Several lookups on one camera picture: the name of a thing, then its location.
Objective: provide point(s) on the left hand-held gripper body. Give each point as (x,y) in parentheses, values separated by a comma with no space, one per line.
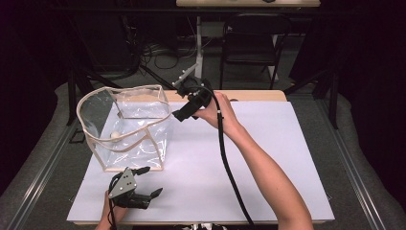
(124,187)

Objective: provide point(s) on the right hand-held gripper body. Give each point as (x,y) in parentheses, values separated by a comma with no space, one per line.
(198,92)

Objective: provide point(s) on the person's right hand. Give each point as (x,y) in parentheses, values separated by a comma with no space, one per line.
(223,115)

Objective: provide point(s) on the black folding chair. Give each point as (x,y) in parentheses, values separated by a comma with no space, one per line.
(252,35)

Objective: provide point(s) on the white ping pong ball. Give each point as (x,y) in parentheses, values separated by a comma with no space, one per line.
(115,135)

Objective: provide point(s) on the black metal stand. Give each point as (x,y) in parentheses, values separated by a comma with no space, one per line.
(72,96)
(333,96)

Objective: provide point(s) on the wooden table with white leg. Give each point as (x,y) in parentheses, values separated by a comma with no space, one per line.
(223,3)

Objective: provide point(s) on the small black floor bracket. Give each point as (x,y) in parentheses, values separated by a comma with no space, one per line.
(71,137)

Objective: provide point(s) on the person's left hand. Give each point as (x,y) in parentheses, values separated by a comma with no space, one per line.
(113,212)

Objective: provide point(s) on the white table mat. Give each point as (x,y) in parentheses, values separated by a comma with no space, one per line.
(198,166)

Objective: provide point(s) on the metal floor rail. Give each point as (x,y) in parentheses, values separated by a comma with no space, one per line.
(38,179)
(354,169)

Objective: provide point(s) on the transparent bag with beige trim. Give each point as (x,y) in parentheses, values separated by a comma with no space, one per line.
(95,108)

